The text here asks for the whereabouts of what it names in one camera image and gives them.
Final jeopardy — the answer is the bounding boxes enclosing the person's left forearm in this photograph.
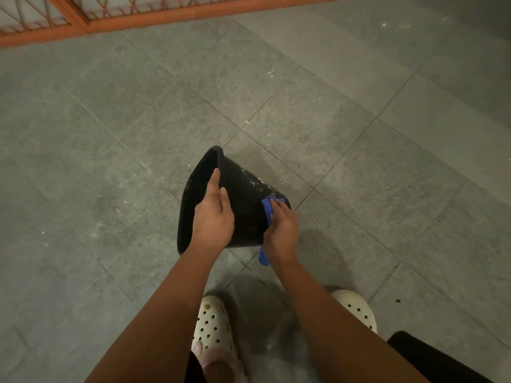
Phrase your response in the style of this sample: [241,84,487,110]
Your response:
[85,242,226,383]

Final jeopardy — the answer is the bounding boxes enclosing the black plastic bucket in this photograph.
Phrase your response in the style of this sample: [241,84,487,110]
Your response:
[177,146,292,256]

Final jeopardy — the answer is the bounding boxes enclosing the blue cleaning cloth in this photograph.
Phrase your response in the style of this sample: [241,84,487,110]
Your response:
[259,196,286,267]

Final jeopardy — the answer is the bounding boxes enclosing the person's right forearm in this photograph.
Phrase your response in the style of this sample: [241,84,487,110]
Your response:
[271,257,430,383]

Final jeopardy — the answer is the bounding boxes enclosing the orange metal railing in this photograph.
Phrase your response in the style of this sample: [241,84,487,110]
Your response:
[0,0,360,48]

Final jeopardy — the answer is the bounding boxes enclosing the person's right hand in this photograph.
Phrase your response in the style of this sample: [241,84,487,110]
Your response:
[262,198,301,266]

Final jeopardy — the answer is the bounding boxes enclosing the person's black trousers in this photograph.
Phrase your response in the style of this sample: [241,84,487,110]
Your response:
[386,331,496,383]

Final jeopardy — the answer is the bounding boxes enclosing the person's left hand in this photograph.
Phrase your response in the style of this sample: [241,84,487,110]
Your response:
[190,168,235,250]

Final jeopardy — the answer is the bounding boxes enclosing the white perforated clog shoe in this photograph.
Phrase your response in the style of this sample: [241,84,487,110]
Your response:
[191,295,245,383]
[331,290,378,335]

